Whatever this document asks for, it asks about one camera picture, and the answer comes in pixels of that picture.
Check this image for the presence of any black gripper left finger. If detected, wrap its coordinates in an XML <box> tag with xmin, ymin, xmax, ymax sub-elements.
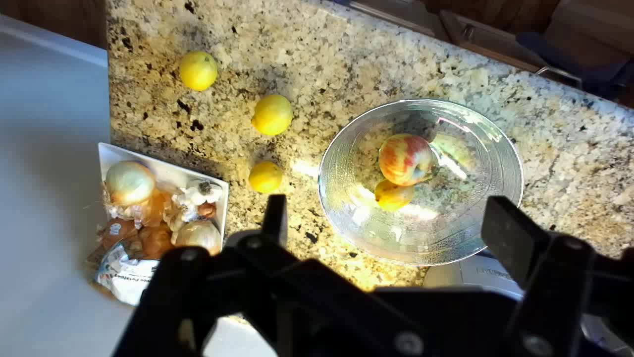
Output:
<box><xmin>111</xmin><ymin>194</ymin><xmax>432</xmax><ymax>357</ymax></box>

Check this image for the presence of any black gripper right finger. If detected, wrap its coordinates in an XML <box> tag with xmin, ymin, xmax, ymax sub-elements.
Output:
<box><xmin>482</xmin><ymin>194</ymin><xmax>634</xmax><ymax>357</ymax></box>

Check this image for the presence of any lemon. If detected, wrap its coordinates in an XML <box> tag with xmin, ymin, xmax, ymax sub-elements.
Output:
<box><xmin>177</xmin><ymin>49</ymin><xmax>220</xmax><ymax>92</ymax></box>
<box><xmin>373</xmin><ymin>178</ymin><xmax>415</xmax><ymax>213</ymax></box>
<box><xmin>250</xmin><ymin>92</ymin><xmax>296</xmax><ymax>138</ymax></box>
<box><xmin>246</xmin><ymin>158</ymin><xmax>288</xmax><ymax>196</ymax></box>

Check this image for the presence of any clear glass bowl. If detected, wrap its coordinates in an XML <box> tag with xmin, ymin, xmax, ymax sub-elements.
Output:
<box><xmin>318</xmin><ymin>96</ymin><xmax>526</xmax><ymax>267</ymax></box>

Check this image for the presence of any lemon inside bowl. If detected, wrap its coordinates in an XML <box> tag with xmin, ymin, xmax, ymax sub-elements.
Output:
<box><xmin>373</xmin><ymin>178</ymin><xmax>415</xmax><ymax>213</ymax></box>

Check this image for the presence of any orange brown onion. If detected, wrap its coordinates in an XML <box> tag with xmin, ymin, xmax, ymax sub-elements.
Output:
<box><xmin>135</xmin><ymin>190</ymin><xmax>185</xmax><ymax>261</ymax></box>

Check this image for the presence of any blue white plastic bag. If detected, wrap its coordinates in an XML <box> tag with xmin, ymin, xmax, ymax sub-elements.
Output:
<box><xmin>96</xmin><ymin>243</ymin><xmax>161</xmax><ymax>307</ymax></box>

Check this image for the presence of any dark brown vegetable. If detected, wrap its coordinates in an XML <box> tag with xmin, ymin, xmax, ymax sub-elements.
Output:
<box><xmin>92</xmin><ymin>215</ymin><xmax>137</xmax><ymax>263</ymax></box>

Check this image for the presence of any white rectangular plate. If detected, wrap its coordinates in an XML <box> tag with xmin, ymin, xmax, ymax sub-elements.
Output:
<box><xmin>96</xmin><ymin>140</ymin><xmax>232</xmax><ymax>307</ymax></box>

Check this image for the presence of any large pale onion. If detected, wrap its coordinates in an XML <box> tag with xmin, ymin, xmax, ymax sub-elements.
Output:
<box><xmin>104</xmin><ymin>158</ymin><xmax>159</xmax><ymax>207</ymax></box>

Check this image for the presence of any red yellow apple with sticker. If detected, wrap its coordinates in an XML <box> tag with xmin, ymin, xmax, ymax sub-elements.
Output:
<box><xmin>377</xmin><ymin>132</ymin><xmax>434</xmax><ymax>188</ymax></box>

